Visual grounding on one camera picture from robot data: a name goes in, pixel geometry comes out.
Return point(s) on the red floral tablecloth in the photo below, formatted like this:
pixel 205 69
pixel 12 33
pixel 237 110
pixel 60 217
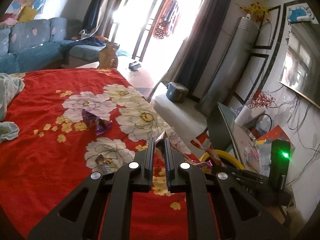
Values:
pixel 50 120

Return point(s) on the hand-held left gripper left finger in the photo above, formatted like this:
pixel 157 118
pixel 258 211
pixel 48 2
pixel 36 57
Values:
pixel 149 165

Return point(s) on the brown paper bag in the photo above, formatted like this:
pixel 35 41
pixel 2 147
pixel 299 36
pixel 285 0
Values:
pixel 108 56

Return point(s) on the yellow cushion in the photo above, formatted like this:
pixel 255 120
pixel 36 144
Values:
pixel 27 14

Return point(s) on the white paper roll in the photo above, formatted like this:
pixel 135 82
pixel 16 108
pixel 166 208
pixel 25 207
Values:
pixel 243 116

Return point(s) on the small dark object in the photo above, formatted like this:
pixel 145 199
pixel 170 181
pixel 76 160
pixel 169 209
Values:
pixel 134 65

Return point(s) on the red snack wrapper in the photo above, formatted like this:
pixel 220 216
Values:
pixel 208 147

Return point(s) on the yellow artificial flowers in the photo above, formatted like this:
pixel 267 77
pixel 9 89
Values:
pixel 257 10

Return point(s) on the dark grey curtain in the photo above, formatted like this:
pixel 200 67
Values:
pixel 202 30

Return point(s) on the yellow waste bin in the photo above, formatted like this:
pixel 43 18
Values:
pixel 225 156

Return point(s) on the grey standing air conditioner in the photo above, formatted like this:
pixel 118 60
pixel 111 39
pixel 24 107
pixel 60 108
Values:
pixel 232 62

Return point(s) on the person's right forearm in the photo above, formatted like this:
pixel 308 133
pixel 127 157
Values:
pixel 295 212

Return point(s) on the clothes on sofa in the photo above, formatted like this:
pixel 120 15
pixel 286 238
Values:
pixel 90 41

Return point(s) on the pink snack wrapper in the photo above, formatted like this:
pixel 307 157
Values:
pixel 205 167

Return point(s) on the dark blue curtain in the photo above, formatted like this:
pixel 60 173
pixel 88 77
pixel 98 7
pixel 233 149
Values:
pixel 95 7

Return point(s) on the red berry decoration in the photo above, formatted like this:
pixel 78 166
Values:
pixel 262 100

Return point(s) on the dark snack wrapper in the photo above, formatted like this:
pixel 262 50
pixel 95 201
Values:
pixel 106 163

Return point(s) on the translucent pale plastic bag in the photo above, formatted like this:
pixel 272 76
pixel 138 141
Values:
pixel 10 90

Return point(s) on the glass television stand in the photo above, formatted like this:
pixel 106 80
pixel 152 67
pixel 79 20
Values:
pixel 221 130

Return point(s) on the glass balcony door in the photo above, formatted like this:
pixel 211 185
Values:
pixel 145 17

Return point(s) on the blue patterned sofa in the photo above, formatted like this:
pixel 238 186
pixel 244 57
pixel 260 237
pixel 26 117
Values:
pixel 32 45

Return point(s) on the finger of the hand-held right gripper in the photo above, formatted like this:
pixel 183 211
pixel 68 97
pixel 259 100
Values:
pixel 246 176

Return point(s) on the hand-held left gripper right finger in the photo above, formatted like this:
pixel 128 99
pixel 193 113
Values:
pixel 168 165

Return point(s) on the clear plastic wrapper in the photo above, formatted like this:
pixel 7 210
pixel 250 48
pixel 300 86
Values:
pixel 176 140

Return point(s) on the colourful hanging laundry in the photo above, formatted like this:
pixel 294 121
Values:
pixel 166 20

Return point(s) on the blue bucket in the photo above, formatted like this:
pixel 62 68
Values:
pixel 177 92

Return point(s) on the red printed box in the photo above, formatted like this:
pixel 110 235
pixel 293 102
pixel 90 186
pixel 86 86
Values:
pixel 275 136

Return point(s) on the wall television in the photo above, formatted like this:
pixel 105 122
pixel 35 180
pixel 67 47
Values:
pixel 302 65

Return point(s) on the purple snack wrapper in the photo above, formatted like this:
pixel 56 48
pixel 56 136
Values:
pixel 96 122

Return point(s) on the blue wall picture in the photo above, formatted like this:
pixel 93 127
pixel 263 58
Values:
pixel 300 12

